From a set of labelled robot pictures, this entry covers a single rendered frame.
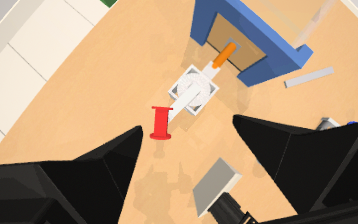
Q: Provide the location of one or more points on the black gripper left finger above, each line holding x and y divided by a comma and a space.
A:
92, 187

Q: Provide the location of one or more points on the grey flat bar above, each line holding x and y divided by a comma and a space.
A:
304, 78

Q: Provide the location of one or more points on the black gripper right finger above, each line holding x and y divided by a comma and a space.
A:
304, 163

